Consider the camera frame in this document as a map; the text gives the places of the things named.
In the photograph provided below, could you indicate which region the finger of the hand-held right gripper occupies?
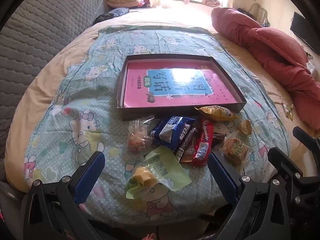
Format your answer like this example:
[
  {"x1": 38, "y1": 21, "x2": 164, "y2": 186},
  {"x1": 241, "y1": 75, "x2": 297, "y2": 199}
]
[
  {"x1": 268, "y1": 147, "x2": 320, "y2": 205},
  {"x1": 293, "y1": 126, "x2": 320, "y2": 155}
]

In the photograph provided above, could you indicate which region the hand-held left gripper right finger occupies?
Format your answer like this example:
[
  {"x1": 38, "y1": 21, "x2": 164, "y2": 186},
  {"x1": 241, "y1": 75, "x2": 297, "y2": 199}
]
[{"x1": 207, "y1": 152, "x2": 292, "y2": 240}]

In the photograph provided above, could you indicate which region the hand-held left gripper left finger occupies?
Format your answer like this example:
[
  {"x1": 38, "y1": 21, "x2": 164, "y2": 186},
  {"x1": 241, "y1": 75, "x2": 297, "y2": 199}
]
[{"x1": 23, "y1": 151, "x2": 106, "y2": 240}]

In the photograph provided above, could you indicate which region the green label cake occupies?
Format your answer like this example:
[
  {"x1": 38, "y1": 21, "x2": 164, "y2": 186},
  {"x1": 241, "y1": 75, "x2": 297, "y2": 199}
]
[{"x1": 221, "y1": 136, "x2": 252, "y2": 165}]

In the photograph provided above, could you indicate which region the dark candy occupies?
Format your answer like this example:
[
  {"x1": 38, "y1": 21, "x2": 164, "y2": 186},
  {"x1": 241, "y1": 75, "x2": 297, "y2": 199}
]
[{"x1": 211, "y1": 131, "x2": 227, "y2": 150}]

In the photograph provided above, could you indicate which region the red snack packet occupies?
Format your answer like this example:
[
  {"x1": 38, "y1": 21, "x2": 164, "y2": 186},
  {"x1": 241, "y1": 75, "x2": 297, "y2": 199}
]
[{"x1": 192, "y1": 121, "x2": 215, "y2": 167}]

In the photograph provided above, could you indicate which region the dark chocolate bar packet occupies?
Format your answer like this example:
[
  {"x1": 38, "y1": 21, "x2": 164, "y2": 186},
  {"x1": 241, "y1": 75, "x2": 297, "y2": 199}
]
[{"x1": 174, "y1": 126, "x2": 200, "y2": 162}]

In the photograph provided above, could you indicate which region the green pastry packet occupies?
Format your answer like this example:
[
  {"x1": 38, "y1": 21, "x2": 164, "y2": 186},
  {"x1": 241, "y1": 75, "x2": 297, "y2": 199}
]
[{"x1": 126, "y1": 146, "x2": 192, "y2": 200}]

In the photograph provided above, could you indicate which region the clear pastry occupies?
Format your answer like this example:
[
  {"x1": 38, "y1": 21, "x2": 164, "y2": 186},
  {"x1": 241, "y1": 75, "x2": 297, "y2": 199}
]
[{"x1": 127, "y1": 119, "x2": 153, "y2": 153}]

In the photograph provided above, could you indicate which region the yellow snack packet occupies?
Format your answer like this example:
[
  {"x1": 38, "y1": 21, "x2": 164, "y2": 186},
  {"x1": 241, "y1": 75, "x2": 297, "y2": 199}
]
[{"x1": 194, "y1": 105, "x2": 239, "y2": 122}]

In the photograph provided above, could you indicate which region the blue biscuit packet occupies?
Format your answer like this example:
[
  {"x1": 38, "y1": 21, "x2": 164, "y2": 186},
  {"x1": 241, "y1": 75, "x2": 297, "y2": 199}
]
[{"x1": 149, "y1": 116, "x2": 197, "y2": 153}]

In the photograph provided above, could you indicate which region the shallow cardboard box tray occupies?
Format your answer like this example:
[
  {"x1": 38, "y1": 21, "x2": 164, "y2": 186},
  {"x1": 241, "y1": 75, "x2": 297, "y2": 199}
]
[{"x1": 115, "y1": 54, "x2": 247, "y2": 122}]

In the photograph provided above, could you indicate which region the small yellow green packet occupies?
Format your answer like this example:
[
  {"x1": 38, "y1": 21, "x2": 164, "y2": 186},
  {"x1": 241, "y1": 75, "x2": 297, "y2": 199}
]
[{"x1": 281, "y1": 101, "x2": 294, "y2": 120}]

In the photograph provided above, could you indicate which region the orange brown snack packet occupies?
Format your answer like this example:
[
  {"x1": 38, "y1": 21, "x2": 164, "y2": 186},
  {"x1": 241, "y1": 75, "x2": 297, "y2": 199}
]
[{"x1": 180, "y1": 152, "x2": 198, "y2": 164}]

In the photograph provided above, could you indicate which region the small brown wrapped candy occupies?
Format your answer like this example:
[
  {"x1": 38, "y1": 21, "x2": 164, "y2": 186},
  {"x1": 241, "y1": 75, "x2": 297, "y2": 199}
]
[{"x1": 237, "y1": 119, "x2": 252, "y2": 135}]

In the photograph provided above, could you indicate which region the cartoon cat printed blanket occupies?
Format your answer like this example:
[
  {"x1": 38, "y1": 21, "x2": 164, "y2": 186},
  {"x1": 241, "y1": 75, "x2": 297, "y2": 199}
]
[{"x1": 24, "y1": 26, "x2": 292, "y2": 218}]

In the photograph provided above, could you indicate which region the red quilt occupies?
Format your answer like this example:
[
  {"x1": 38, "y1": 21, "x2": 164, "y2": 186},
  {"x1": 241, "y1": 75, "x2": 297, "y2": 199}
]
[{"x1": 211, "y1": 6, "x2": 320, "y2": 137}]

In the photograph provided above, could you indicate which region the pink book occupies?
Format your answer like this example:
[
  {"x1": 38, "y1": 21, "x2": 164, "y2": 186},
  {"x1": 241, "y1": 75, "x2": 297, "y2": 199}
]
[{"x1": 122, "y1": 61, "x2": 242, "y2": 108}]

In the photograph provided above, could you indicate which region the black television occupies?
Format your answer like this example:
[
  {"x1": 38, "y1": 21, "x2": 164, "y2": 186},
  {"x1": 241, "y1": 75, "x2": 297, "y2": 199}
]
[{"x1": 290, "y1": 11, "x2": 316, "y2": 55}]

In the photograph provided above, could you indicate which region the beige bed sheet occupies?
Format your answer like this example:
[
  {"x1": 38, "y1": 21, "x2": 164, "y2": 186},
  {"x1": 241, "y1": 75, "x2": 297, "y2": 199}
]
[{"x1": 4, "y1": 5, "x2": 320, "y2": 193}]

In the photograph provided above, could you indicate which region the grey quilted headboard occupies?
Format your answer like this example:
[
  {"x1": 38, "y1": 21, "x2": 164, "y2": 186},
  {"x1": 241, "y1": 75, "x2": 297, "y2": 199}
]
[{"x1": 0, "y1": 0, "x2": 107, "y2": 178}]

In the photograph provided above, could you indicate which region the dark patterned cloth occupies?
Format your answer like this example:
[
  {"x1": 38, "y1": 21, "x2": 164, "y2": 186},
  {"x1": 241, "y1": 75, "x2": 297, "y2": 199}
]
[{"x1": 93, "y1": 7, "x2": 130, "y2": 25}]

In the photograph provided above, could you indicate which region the white wall cable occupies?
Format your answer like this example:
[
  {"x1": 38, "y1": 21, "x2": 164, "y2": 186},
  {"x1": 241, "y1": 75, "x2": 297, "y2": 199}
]
[{"x1": 249, "y1": 2, "x2": 269, "y2": 27}]

